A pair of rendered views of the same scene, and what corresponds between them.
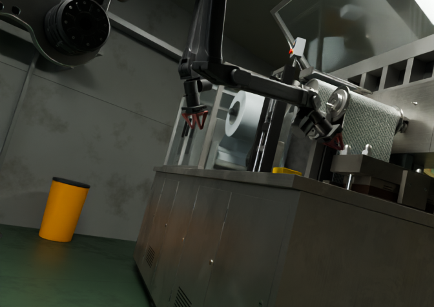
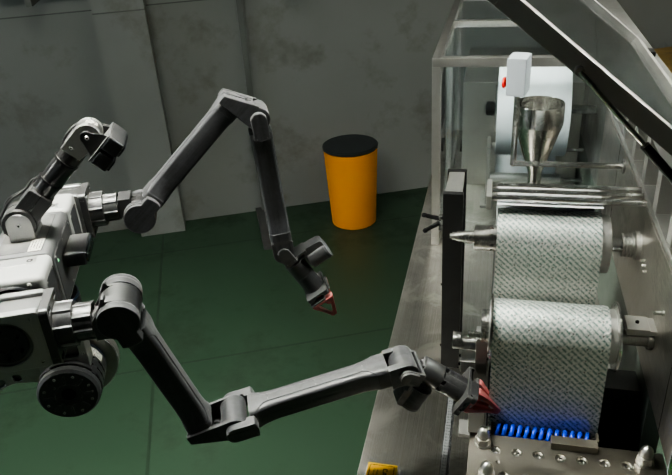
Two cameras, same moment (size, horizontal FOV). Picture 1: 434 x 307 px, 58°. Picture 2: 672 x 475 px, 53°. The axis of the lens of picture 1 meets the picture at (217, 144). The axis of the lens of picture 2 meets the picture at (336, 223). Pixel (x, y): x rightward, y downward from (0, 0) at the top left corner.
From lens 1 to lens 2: 1.60 m
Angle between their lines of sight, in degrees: 46
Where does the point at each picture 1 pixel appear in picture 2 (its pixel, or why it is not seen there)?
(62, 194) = (340, 172)
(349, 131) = (505, 385)
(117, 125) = (401, 14)
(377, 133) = (566, 380)
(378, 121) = (564, 362)
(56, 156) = (324, 100)
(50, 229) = (341, 216)
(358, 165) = not seen: outside the picture
